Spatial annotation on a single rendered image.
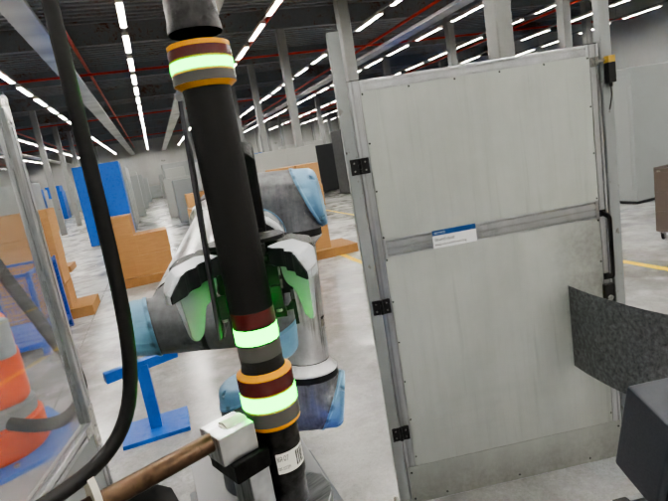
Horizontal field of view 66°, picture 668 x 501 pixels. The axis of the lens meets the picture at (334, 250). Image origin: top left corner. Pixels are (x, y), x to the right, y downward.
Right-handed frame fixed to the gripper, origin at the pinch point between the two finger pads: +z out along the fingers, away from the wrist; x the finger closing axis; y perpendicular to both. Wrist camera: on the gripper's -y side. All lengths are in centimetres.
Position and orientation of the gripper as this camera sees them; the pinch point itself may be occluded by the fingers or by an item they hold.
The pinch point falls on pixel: (239, 274)
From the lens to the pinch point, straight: 36.1
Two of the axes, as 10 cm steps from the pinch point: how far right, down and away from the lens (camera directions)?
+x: -9.8, 1.8, -0.9
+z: 1.2, 1.7, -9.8
